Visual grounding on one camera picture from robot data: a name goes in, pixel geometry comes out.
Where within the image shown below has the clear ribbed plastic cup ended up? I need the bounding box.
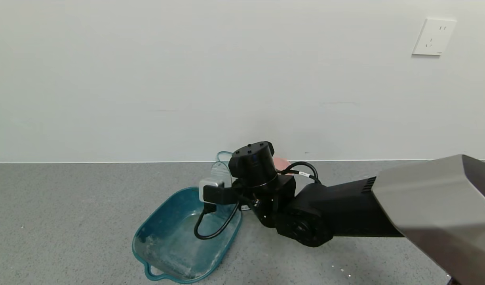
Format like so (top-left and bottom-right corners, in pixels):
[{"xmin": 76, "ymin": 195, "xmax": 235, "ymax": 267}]
[{"xmin": 210, "ymin": 150, "xmax": 234, "ymax": 189}]

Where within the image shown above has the pink plastic bowl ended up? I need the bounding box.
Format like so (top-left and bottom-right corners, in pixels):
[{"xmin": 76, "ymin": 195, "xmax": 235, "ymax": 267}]
[{"xmin": 273, "ymin": 157, "xmax": 293, "ymax": 175}]

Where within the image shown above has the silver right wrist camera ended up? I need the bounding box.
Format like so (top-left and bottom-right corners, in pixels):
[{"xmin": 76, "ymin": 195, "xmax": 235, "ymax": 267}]
[{"xmin": 199, "ymin": 178, "xmax": 237, "ymax": 205}]

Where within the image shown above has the black cable with white labels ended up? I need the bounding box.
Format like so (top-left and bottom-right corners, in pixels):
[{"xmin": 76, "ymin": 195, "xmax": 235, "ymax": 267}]
[{"xmin": 280, "ymin": 161, "xmax": 322, "ymax": 185}]

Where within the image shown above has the black camera cable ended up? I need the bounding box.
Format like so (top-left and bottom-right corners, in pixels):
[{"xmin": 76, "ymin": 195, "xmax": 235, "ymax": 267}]
[{"xmin": 193, "ymin": 201, "xmax": 243, "ymax": 241}]

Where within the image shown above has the teal plastic tray with handle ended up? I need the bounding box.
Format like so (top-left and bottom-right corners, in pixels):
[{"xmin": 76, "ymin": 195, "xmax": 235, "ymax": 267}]
[{"xmin": 132, "ymin": 187, "xmax": 243, "ymax": 283}]

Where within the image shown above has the white wall socket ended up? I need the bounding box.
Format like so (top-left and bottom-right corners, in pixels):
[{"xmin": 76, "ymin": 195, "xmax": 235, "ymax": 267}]
[{"xmin": 412, "ymin": 18, "xmax": 457, "ymax": 57}]

